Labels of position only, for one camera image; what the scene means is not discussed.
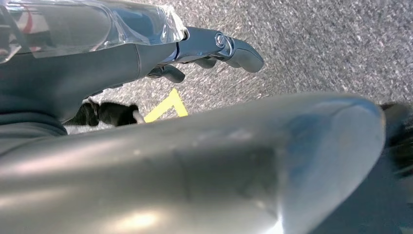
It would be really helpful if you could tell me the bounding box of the yellow floor tape marking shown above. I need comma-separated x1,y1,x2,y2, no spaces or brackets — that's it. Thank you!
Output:
143,88,189,124

